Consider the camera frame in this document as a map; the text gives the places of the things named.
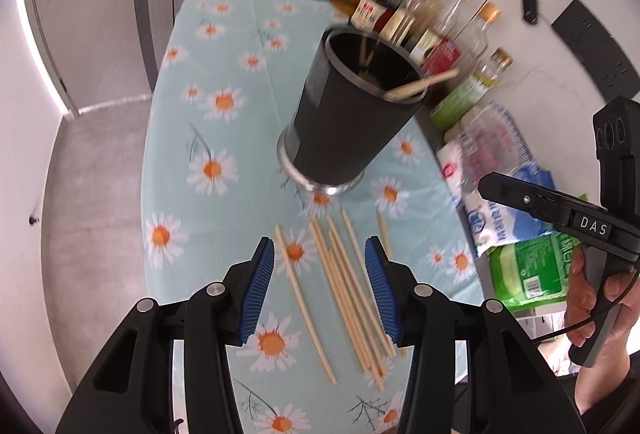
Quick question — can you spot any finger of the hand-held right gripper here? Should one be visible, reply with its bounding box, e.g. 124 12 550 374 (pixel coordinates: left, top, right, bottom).
477 172 573 235

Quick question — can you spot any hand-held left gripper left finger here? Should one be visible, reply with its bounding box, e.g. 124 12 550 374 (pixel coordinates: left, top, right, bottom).
55 236 276 434

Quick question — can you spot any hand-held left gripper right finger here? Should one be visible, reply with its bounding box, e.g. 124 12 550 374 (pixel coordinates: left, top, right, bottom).
364 236 586 434

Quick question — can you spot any bundle of wooden chopsticks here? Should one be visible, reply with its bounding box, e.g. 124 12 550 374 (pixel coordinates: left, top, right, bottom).
274 208 398 387

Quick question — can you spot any black metal utensil holder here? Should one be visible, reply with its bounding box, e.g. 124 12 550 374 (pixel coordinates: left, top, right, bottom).
276 26 430 197

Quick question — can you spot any person's right forearm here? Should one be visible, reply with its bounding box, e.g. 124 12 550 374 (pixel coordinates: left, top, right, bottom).
574 361 635 415

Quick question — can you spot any person's right hand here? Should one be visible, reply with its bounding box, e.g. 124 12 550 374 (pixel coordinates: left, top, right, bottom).
564 246 640 367

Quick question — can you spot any blue and white bag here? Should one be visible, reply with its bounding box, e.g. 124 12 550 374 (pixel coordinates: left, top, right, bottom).
467 164 557 257

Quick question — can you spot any clear printed plastic bag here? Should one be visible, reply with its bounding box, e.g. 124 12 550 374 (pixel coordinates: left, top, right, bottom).
460 101 532 195

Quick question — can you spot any green plastic bag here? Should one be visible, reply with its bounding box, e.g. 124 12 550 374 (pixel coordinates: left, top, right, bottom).
489 234 581 312

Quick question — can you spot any white packet with red mark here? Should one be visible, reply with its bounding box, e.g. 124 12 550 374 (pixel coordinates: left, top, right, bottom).
436 141 469 210

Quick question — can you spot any daisy print tablecloth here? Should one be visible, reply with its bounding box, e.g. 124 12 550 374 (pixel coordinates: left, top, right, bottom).
142 0 483 434

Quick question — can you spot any row of condiment bottles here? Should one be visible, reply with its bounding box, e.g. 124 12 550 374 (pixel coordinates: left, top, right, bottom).
315 0 515 130

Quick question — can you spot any grey door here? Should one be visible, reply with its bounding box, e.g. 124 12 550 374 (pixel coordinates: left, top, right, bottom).
27 0 177 115

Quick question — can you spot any black wall socket panel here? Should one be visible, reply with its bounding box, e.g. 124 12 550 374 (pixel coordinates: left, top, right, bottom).
551 0 640 97

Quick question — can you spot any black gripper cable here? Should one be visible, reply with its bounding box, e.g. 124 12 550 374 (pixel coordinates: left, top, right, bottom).
532 259 640 345

